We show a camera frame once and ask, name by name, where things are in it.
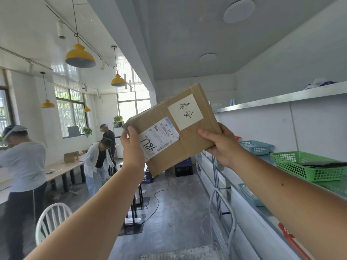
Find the person's right hand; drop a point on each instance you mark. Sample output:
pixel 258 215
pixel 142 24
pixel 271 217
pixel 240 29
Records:
pixel 226 148

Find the person's left hand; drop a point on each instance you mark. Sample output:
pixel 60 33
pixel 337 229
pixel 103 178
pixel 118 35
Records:
pixel 132 154

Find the person's left thumb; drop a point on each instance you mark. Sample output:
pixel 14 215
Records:
pixel 132 135

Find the person's right thumb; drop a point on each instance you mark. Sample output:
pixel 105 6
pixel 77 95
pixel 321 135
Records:
pixel 207 135

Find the labelled cardboard parcel box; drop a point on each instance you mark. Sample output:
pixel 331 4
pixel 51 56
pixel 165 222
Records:
pixel 187 138

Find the person's right forearm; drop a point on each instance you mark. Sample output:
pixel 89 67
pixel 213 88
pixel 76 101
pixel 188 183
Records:
pixel 284 197

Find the person's left forearm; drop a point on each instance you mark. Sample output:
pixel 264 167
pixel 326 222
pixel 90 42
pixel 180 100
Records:
pixel 89 222

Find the white standing air conditioner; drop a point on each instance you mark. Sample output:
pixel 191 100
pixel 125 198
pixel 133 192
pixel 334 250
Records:
pixel 118 129

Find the green potted plant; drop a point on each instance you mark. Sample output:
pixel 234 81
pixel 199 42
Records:
pixel 118 118

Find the barred window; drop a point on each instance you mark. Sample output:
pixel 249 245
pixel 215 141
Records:
pixel 71 113
pixel 132 105

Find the black plastic crate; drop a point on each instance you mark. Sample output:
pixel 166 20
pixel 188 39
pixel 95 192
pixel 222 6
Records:
pixel 183 167

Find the blue plastic crate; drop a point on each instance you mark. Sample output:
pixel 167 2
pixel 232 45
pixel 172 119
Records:
pixel 148 177

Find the green hanging plant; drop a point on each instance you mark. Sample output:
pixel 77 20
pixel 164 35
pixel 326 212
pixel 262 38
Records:
pixel 87 131

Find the blue plastic basket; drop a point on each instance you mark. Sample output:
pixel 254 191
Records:
pixel 257 148
pixel 250 199

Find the open cardboard box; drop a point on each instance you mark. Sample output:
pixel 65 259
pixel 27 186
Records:
pixel 71 157

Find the black table stand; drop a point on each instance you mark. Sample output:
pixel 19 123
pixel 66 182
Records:
pixel 135 203

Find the long wooden table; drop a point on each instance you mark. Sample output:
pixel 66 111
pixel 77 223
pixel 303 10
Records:
pixel 62 168

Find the round white ceiling light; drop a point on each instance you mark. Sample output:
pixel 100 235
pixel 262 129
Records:
pixel 208 57
pixel 239 10

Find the white track spotlight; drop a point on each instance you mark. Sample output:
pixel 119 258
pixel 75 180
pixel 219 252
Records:
pixel 61 29
pixel 102 64
pixel 30 67

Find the metal platform trolley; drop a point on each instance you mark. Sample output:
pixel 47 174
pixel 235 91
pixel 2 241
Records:
pixel 217 213

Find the green plastic basket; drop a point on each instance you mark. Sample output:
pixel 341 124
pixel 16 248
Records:
pixel 292 165

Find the large yellow pendant lamp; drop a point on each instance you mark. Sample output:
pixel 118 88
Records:
pixel 80 55

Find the white metal shelf unit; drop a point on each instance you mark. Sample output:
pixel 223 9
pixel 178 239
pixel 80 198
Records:
pixel 303 121

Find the white spindle-back chair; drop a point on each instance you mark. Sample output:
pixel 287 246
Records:
pixel 46 216

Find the black flat package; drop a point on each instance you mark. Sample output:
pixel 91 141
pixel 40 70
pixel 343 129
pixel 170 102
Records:
pixel 325 164

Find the white plastic bag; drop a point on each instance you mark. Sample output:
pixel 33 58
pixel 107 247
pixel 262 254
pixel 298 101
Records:
pixel 318 83

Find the red flat item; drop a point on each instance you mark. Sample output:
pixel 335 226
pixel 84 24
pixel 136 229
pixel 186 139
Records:
pixel 294 240

